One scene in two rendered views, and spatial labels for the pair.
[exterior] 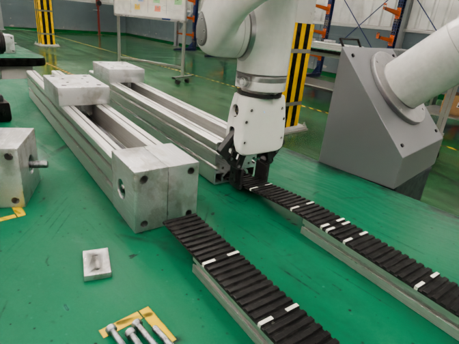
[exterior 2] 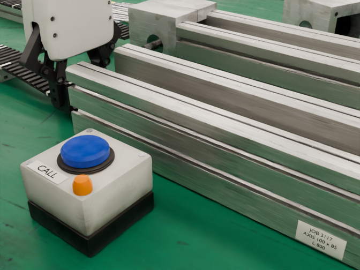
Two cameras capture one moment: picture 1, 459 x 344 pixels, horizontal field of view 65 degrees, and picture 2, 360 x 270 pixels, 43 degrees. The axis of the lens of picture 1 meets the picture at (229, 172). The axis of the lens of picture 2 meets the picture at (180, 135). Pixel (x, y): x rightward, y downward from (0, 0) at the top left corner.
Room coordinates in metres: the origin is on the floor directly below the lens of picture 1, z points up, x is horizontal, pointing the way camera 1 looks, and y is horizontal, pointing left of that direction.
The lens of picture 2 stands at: (1.14, -0.04, 1.05)
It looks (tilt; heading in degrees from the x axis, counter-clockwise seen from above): 31 degrees down; 166
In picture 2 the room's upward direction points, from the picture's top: straight up
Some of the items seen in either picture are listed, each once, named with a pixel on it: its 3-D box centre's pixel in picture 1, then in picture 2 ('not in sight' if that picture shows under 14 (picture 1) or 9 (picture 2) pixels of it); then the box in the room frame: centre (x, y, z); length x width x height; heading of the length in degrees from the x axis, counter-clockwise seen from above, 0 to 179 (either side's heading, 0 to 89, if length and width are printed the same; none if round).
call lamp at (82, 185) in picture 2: not in sight; (82, 183); (0.86, -0.05, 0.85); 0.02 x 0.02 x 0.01
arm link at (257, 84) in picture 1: (259, 82); not in sight; (0.61, -0.04, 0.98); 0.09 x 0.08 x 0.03; 128
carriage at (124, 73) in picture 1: (118, 76); not in sight; (1.16, 0.38, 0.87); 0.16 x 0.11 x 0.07; 37
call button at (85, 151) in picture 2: not in sight; (85, 154); (0.82, -0.04, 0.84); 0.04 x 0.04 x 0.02
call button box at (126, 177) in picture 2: not in sight; (97, 181); (0.81, -0.03, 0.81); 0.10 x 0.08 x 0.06; 127
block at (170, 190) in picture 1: (161, 183); (168, 37); (0.50, 0.10, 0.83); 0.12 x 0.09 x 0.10; 127
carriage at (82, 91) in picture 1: (76, 94); not in sight; (0.85, 0.38, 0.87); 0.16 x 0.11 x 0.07; 37
